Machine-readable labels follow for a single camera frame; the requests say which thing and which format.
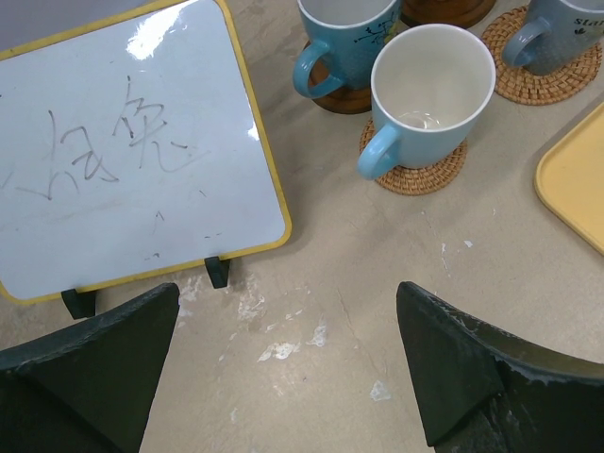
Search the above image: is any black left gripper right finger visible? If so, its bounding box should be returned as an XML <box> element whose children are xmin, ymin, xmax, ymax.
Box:
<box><xmin>396</xmin><ymin>281</ymin><xmax>603</xmax><ymax>452</ymax></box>

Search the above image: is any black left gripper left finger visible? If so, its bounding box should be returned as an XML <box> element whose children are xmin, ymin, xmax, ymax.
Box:
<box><xmin>1</xmin><ymin>283</ymin><xmax>179</xmax><ymax>452</ymax></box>

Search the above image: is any small woven rattan coaster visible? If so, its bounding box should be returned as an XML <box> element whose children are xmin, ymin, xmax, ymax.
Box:
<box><xmin>357</xmin><ymin>113</ymin><xmax>472</xmax><ymax>195</ymax></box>

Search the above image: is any large woven rattan coaster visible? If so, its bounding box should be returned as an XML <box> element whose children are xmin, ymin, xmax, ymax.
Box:
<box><xmin>481</xmin><ymin>6</ymin><xmax>603</xmax><ymax>107</ymax></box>

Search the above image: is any large light blue mug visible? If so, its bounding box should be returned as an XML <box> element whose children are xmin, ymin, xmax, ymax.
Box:
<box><xmin>357</xmin><ymin>24</ymin><xmax>496</xmax><ymax>180</ymax></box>

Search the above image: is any dark brown wooden coaster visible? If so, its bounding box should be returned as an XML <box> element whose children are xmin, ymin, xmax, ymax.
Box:
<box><xmin>293</xmin><ymin>39</ymin><xmax>378</xmax><ymax>114</ymax></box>
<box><xmin>401</xmin><ymin>0</ymin><xmax>495</xmax><ymax>28</ymax></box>

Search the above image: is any grey blue mug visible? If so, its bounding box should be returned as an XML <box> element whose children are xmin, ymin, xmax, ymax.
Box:
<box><xmin>501</xmin><ymin>0</ymin><xmax>603</xmax><ymax>76</ymax></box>

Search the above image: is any blue patterned mug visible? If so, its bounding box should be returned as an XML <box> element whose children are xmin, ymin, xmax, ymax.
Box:
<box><xmin>293</xmin><ymin>0</ymin><xmax>402</xmax><ymax>99</ymax></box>

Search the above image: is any yellow plastic tray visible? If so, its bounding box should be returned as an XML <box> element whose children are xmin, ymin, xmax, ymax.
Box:
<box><xmin>534</xmin><ymin>105</ymin><xmax>603</xmax><ymax>253</ymax></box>

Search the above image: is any yellow framed whiteboard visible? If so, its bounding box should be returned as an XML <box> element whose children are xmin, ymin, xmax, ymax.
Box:
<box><xmin>1</xmin><ymin>1</ymin><xmax>292</xmax><ymax>304</ymax></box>

